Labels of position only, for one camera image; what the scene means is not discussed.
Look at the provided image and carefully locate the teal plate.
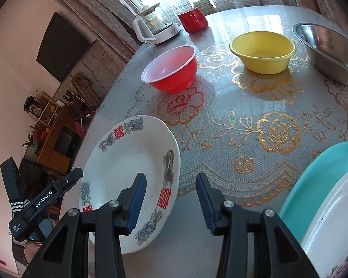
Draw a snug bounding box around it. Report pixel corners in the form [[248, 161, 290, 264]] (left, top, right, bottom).
[[278, 141, 348, 242]]

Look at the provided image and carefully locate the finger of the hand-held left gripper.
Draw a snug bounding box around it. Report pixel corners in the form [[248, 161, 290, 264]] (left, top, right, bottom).
[[52, 168, 84, 196]]

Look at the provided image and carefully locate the white charger cable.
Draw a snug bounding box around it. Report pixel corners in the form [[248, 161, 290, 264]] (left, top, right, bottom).
[[77, 112, 93, 131]]

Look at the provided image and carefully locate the red plastic bowl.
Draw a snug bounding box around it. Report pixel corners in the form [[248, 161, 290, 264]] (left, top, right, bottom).
[[141, 45, 198, 94]]

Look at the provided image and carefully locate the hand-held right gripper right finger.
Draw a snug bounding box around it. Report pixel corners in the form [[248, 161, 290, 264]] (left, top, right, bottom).
[[196, 173, 321, 278]]

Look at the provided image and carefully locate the white electric glass kettle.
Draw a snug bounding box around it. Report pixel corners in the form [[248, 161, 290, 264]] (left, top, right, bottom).
[[132, 3, 182, 45]]

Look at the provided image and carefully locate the red mug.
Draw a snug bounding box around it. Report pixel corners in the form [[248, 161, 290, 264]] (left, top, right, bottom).
[[178, 6, 209, 33]]

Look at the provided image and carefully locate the white plate with pink flowers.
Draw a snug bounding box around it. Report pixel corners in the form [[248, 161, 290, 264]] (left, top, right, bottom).
[[302, 170, 348, 278]]

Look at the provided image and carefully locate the green potted plant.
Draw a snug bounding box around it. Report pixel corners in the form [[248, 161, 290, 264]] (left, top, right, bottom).
[[23, 133, 44, 155]]

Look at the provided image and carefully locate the dark striped cloth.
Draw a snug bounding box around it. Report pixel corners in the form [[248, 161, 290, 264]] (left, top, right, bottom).
[[0, 156, 31, 218]]

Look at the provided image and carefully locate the stainless steel bowl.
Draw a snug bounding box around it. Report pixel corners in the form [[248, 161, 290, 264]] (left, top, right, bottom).
[[292, 22, 348, 85]]

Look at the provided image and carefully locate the wooden cabinet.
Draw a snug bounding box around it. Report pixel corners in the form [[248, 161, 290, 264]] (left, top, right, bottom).
[[23, 91, 90, 174]]

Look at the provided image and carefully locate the yellow plastic bowl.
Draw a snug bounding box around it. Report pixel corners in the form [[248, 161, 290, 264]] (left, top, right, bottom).
[[229, 31, 297, 75]]

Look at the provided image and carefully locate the gold floral lace tablecloth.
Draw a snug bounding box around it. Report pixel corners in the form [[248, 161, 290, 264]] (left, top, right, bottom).
[[123, 6, 348, 203]]

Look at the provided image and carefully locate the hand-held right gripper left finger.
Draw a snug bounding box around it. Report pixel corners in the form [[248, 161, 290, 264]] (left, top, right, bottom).
[[23, 173, 148, 278]]

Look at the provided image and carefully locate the black wall television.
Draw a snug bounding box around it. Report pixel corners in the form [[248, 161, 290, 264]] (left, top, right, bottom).
[[36, 12, 97, 82]]

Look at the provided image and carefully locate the white plate with red print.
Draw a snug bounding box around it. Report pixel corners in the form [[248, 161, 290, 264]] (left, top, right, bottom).
[[79, 115, 181, 255]]

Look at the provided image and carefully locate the person's left hand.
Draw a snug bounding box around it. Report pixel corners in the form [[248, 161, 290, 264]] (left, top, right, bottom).
[[25, 241, 44, 256]]

